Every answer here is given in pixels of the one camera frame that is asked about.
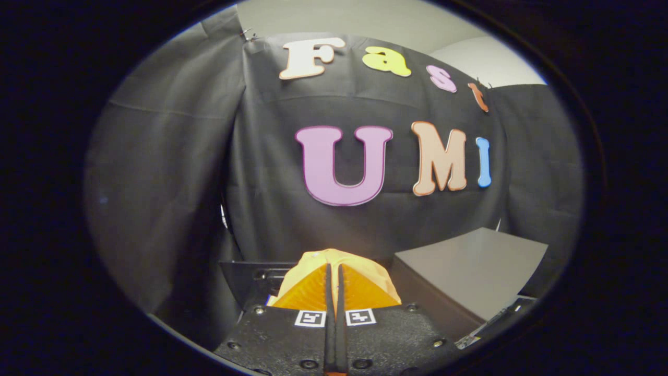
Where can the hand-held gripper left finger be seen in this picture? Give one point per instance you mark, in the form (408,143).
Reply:
(292,339)

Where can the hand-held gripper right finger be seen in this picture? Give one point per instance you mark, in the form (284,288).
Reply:
(386,339)

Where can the orange cloth garment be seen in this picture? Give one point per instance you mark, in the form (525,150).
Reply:
(334,257)

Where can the beige cabinet with grey top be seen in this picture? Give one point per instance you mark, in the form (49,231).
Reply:
(469,261)

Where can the black backdrop cloth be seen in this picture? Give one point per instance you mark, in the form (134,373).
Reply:
(271,172)

